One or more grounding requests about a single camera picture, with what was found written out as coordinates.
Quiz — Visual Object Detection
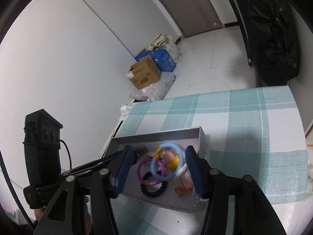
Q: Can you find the grey plastic mailer bag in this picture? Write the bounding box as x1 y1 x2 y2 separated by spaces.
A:
130 72 176 102

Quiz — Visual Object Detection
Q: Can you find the silver phone box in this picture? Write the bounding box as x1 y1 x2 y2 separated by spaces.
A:
104 127 207 213

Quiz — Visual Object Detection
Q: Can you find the clear plastic bag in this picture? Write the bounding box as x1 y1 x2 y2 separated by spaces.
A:
120 102 134 121

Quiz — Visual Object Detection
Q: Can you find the blue cardboard box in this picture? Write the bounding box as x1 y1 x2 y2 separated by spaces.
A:
135 49 176 73

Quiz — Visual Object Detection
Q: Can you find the black cable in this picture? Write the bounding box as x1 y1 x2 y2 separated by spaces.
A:
59 139 73 170

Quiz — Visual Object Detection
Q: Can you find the teal plaid tablecloth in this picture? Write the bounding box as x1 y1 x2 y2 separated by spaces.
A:
117 86 308 234

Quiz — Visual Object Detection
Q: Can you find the purple ring bracelet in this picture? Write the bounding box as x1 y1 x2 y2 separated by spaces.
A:
136 157 168 187

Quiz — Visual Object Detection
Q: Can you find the light blue ring bracelet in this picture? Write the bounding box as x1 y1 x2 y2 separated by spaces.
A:
149 142 185 181

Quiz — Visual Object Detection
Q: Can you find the black backpack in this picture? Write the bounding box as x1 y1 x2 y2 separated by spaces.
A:
247 0 300 86

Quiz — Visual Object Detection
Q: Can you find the grey door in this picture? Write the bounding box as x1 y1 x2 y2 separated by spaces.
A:
159 0 223 37

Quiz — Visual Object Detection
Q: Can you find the pink pig figurine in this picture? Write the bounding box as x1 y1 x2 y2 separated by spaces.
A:
163 150 180 171

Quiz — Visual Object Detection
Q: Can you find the person's left hand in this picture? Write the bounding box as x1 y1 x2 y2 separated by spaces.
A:
34 196 94 234

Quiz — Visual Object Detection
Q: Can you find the black bead bracelet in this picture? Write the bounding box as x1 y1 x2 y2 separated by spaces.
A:
139 171 169 199

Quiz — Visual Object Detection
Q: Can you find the red white flower charm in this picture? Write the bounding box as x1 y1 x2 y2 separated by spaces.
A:
174 163 188 179

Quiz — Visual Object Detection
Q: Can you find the brown cardboard box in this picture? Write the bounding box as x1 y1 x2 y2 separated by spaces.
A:
126 56 161 90

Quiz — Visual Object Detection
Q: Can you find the beige tote bag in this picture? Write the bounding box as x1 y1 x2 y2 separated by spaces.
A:
148 33 183 63

